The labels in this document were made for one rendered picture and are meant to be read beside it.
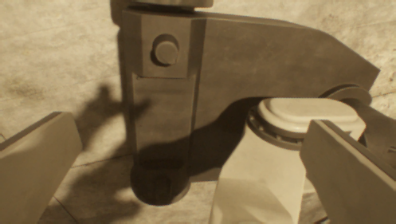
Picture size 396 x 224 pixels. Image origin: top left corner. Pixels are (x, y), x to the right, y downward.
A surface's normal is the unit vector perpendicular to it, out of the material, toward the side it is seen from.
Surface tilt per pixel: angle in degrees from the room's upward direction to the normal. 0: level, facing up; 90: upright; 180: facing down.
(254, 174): 90
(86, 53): 0
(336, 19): 0
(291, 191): 90
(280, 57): 0
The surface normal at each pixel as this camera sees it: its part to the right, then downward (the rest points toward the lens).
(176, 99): 0.17, 0.51
